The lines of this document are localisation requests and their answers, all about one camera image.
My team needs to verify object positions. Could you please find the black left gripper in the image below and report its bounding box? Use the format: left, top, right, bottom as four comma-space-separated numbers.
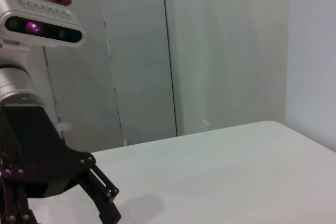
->
0, 104, 123, 224

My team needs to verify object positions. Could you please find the white partition panel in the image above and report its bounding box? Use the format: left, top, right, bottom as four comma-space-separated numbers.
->
96, 0, 179, 146

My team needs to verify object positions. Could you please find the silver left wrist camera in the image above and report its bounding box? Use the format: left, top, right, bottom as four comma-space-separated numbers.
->
0, 0, 86, 53

